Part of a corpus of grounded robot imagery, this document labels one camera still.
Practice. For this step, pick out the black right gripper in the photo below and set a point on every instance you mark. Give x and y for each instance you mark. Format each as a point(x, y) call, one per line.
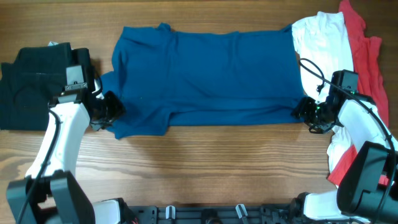
point(301, 110)

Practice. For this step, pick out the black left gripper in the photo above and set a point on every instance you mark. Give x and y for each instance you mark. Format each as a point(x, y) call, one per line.
point(117, 109)

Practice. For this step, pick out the blue polo shirt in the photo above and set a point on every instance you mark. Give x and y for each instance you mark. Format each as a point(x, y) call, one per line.
point(168, 78)

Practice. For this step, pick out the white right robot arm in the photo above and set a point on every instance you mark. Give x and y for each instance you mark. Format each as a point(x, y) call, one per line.
point(368, 190)

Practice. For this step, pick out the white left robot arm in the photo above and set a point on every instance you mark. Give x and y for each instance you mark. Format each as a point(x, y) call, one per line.
point(49, 193)

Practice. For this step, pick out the white t-shirt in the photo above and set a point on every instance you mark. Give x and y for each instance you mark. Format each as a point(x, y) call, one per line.
point(323, 39)

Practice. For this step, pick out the folded black garment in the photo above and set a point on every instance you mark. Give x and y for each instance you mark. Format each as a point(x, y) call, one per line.
point(32, 80)

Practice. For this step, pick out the red t-shirt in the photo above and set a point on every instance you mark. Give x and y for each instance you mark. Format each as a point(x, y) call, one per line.
point(365, 52)

